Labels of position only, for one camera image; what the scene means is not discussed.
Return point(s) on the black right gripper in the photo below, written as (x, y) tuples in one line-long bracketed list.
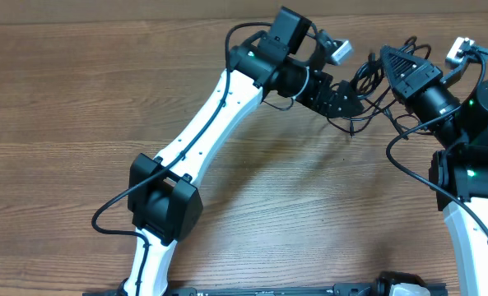
[(406, 88)]

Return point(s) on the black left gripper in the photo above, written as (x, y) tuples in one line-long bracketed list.
[(316, 99)]

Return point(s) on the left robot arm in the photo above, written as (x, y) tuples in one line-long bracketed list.
[(163, 191)]

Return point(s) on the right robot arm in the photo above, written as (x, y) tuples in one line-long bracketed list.
[(454, 108)]

